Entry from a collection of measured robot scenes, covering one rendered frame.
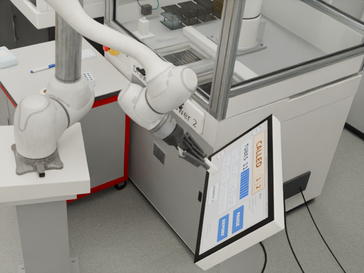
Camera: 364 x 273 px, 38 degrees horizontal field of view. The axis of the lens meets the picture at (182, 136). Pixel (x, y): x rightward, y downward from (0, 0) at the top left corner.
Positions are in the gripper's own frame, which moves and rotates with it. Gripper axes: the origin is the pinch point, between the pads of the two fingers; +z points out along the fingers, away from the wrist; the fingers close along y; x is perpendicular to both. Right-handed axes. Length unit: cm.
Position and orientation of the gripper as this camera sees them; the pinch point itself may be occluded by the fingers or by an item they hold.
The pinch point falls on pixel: (209, 166)
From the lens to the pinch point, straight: 188.0
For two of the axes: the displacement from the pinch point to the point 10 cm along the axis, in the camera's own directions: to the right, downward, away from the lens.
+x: -7.1, 5.1, 4.9
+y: 1.2, -6.0, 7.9
